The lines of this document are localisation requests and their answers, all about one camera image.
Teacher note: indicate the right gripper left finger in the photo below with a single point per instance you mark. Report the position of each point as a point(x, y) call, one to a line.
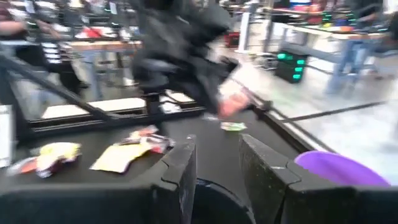
point(174, 186)

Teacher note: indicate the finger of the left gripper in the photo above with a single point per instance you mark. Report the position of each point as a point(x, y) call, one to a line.
point(213, 102)

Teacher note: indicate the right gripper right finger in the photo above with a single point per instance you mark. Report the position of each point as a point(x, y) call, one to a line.
point(273, 180)

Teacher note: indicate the green white candy packet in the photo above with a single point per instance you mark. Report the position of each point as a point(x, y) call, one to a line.
point(233, 126)

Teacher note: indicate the black jack-o-lantern bucket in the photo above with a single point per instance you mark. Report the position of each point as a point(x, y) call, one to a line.
point(217, 205)

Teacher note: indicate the silver red candy wrapper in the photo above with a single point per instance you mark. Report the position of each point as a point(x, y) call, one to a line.
point(155, 143)

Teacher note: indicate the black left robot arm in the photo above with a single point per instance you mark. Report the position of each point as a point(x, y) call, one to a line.
point(161, 37)

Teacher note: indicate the clear red candy wrapper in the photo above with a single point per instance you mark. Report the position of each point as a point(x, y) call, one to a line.
point(21, 166)

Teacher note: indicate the black table mat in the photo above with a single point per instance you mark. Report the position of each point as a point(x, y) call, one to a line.
point(214, 149)

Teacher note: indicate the purple jack-o-lantern bucket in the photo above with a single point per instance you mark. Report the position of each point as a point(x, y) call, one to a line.
point(339, 169)

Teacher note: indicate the black computer with green lights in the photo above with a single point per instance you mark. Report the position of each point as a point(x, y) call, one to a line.
point(290, 67)

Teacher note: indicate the wooden workbench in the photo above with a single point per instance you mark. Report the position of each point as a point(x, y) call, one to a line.
point(102, 46)

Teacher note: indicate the blue-legged workbench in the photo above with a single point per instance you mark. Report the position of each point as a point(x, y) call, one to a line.
point(342, 35)

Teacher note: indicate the person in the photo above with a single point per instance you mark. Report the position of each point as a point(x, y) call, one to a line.
point(12, 28)

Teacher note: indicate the black aluminium table frame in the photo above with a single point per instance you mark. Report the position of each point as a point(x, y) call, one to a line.
point(77, 124)

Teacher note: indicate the black diagonal frame strut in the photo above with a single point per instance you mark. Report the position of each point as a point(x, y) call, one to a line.
point(46, 84)

